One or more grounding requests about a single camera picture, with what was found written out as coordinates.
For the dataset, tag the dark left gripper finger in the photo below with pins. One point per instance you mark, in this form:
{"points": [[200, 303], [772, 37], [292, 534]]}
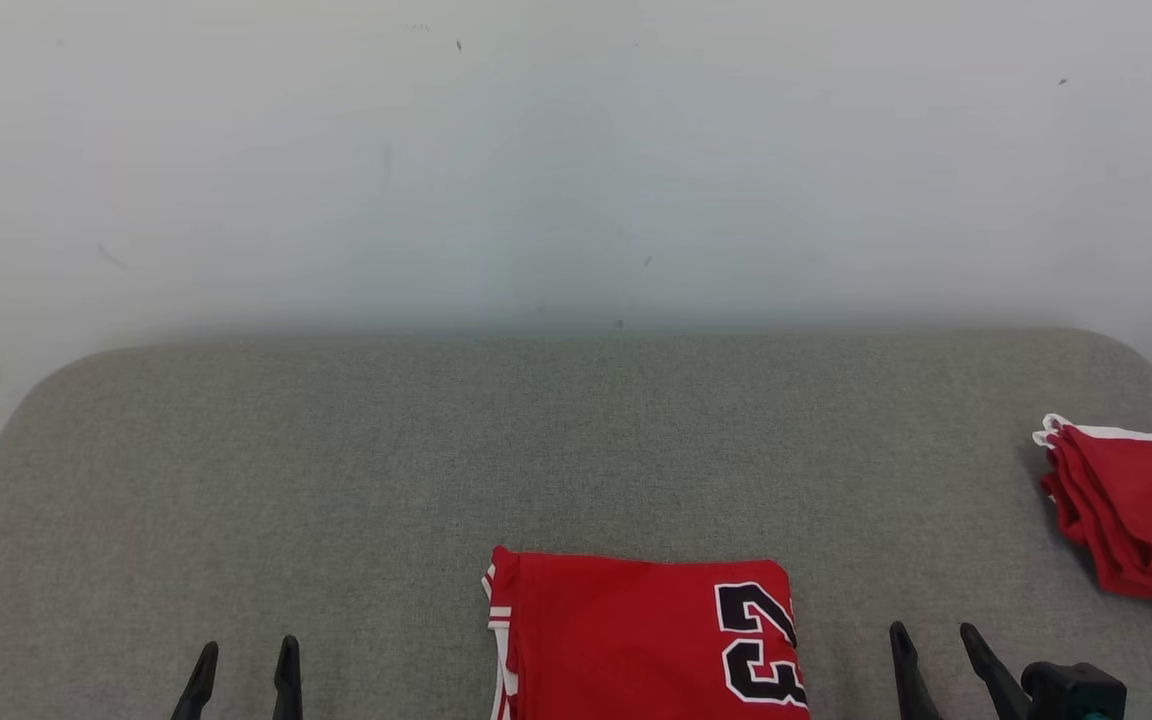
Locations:
{"points": [[199, 680], [288, 680]]}

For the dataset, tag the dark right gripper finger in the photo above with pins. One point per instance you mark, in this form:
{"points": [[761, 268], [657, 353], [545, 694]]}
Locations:
{"points": [[911, 685], [998, 685]]}

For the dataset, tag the red shorts with white trim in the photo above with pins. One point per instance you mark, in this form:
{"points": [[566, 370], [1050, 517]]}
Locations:
{"points": [[1136, 510]]}

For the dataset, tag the red white jersey number 23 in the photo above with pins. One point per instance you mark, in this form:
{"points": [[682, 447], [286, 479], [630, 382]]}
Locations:
{"points": [[616, 640]]}

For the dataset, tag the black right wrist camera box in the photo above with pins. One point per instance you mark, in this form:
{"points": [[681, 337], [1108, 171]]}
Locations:
{"points": [[1071, 690]]}

